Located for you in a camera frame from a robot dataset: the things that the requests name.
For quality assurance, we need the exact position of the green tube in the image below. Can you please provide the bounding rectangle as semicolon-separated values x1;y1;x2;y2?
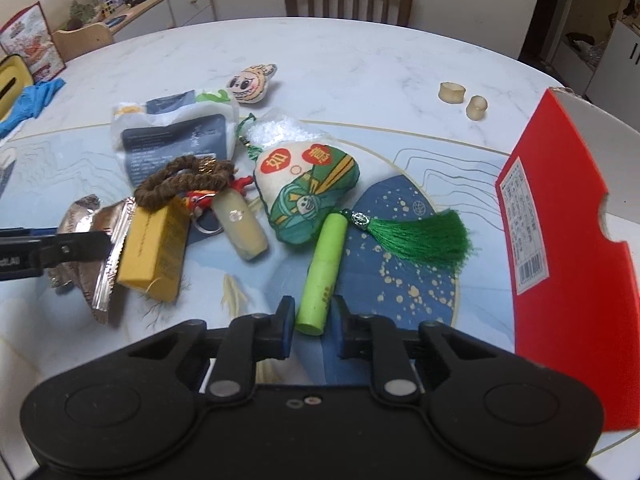
294;212;349;337

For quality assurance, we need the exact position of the brown bead bracelet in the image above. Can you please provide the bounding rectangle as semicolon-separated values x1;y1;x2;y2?
133;155;236;210

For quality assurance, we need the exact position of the wooden and white sideboard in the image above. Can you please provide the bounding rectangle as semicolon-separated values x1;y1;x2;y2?
97;0;219;44

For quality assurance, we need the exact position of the embroidered sachet with green tassel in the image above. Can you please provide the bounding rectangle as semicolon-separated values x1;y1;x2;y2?
252;142;473;275

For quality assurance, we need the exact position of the brown foil packet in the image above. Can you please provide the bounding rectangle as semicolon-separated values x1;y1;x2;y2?
49;194;123;293

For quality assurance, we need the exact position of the red figure keychain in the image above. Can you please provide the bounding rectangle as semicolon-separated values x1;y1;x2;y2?
182;176;254;236

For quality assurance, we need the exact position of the white and dark blue packet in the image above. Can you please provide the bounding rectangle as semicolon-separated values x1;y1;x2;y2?
110;89;240;187

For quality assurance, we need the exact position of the red and white cardboard box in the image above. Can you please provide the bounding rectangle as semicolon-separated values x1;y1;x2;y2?
495;87;640;434

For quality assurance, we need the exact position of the cartoon face plush charm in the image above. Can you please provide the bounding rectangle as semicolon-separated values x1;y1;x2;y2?
225;62;279;106

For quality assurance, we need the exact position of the yellow tissue box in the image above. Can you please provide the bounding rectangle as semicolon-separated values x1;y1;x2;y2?
0;55;35;120

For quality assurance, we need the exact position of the beige ring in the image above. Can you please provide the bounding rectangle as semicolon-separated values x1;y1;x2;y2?
465;94;489;121
438;81;466;105

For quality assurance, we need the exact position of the bag of white beads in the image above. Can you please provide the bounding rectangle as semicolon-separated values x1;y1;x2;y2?
247;112;323;153

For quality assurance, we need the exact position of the blue cloth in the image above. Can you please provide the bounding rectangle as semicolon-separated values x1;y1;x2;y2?
0;77;66;139

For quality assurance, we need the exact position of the white cabinet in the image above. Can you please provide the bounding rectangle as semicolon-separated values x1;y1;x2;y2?
584;19;640;112

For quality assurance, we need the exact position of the silver foil packet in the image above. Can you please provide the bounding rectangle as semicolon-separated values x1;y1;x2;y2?
90;197;139;325

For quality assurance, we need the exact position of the pale yellow bottle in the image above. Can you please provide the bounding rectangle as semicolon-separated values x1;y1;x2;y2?
212;187;269;262

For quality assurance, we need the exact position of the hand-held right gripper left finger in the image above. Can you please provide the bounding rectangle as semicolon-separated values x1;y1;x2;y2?
125;296;297;402

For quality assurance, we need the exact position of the blue printed table mat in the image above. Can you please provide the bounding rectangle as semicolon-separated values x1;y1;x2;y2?
0;120;640;461

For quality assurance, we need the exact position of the red printed bag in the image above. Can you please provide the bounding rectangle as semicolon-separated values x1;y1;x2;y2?
0;2;68;82

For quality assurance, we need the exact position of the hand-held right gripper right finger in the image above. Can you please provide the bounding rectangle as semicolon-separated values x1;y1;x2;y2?
332;295;503;406

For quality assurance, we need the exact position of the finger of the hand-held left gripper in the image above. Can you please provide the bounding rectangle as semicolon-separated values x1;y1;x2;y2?
39;231;114;271
0;227;59;238

